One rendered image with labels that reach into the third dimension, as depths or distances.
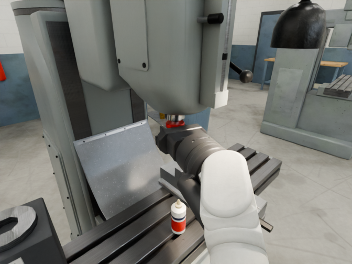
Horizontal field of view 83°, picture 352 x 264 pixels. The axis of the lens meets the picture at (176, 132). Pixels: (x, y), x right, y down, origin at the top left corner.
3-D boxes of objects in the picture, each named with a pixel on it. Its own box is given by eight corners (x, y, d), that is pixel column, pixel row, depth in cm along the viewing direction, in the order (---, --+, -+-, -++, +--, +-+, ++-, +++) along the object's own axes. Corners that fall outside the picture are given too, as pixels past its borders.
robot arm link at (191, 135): (204, 115, 48) (234, 134, 38) (201, 149, 52) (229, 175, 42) (154, 122, 44) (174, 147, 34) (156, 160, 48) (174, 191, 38)
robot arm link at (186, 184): (218, 132, 36) (264, 165, 27) (230, 171, 42) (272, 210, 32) (164, 164, 34) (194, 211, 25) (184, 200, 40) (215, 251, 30)
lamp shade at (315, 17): (326, 48, 28) (342, -4, 25) (271, 48, 30) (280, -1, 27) (314, 46, 34) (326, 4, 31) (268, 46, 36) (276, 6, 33)
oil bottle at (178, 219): (188, 229, 57) (189, 199, 52) (178, 237, 54) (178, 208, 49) (178, 220, 59) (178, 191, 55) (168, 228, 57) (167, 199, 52)
